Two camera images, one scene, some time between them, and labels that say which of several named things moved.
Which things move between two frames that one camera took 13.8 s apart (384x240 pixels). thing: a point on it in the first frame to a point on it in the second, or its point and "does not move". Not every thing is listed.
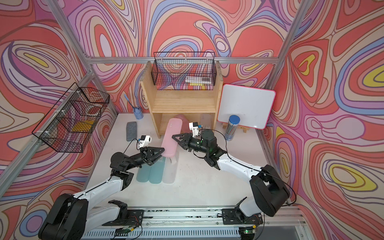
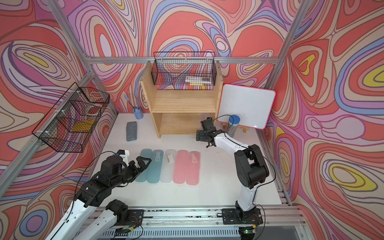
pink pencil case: x=185 y=127 to x=193 y=168
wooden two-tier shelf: x=200 y=106 does not move
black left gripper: x=146 y=156 to x=136 y=170
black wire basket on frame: x=69 y=125 does not move
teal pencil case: x=157 y=170 does not move
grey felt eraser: x=131 y=131 does not move
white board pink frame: x=252 y=105 does not move
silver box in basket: x=198 y=79 does not move
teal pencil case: x=143 y=173 does not move
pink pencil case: x=169 y=144 to x=180 y=166
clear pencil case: x=170 y=168 does not move
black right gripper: x=185 y=143 to x=200 y=135
